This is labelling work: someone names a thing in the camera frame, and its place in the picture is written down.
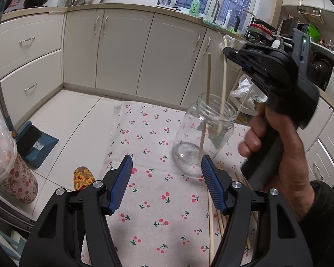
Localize pot with red lid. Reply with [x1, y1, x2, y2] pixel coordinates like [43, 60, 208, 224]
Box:
[246, 22, 276, 41]

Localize black kitchen appliance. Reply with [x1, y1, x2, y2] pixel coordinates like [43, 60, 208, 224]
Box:
[309, 58, 333, 89]

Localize person's right forearm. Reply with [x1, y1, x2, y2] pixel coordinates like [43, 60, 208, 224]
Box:
[295, 180, 334, 267]

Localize floral print cylinder container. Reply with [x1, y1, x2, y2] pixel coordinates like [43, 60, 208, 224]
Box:
[0, 154, 39, 204]

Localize white wire basket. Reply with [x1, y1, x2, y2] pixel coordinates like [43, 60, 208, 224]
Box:
[298, 7, 322, 18]

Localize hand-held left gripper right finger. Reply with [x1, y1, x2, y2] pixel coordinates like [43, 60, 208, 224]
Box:
[201, 154, 314, 267]

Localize green dish soap bottle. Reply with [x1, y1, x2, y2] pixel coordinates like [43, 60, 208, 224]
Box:
[190, 0, 202, 16]

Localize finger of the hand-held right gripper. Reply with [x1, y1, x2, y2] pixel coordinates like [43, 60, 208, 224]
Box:
[239, 61, 271, 90]
[223, 44, 270, 68]

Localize light wooden chopstick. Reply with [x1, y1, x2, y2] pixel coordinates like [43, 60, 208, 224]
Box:
[198, 53, 212, 164]
[218, 39, 229, 134]
[235, 83, 254, 117]

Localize bunch of wooden chopsticks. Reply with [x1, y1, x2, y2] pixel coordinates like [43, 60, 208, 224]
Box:
[207, 160, 261, 267]

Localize clear glass jar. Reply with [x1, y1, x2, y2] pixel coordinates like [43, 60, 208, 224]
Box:
[173, 92, 238, 177]

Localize colourful patterned slipper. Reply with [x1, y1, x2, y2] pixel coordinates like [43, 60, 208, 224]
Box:
[73, 166, 96, 191]

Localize person's right hand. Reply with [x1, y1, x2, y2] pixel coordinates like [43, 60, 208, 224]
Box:
[238, 107, 316, 221]

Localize green dish cloth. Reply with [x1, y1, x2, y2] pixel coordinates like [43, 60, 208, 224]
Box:
[203, 18, 224, 30]

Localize cherry print tablecloth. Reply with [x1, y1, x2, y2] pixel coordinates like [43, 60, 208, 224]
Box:
[81, 100, 261, 267]

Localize black microwave oven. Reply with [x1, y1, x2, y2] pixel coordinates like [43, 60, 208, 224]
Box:
[280, 17, 299, 35]

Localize green plastic bag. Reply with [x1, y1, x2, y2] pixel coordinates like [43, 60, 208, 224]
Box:
[308, 24, 321, 42]

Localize white trolley with bags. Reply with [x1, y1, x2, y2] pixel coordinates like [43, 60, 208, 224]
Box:
[230, 74, 268, 114]

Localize white spray bottle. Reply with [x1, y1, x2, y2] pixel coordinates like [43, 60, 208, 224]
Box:
[224, 10, 233, 30]

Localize curved metal faucet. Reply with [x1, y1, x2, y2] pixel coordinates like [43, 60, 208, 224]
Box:
[202, 0, 220, 23]

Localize blue dustpan with broom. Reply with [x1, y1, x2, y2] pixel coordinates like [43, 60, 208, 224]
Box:
[0, 0, 42, 152]

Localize cream kitchen base cabinets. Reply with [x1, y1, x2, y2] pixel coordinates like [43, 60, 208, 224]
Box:
[0, 6, 334, 190]

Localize hanging clear plastic bag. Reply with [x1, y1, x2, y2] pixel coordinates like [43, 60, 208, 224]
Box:
[220, 35, 248, 51]

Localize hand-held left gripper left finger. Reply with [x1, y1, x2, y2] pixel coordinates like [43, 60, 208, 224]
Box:
[19, 154, 134, 267]

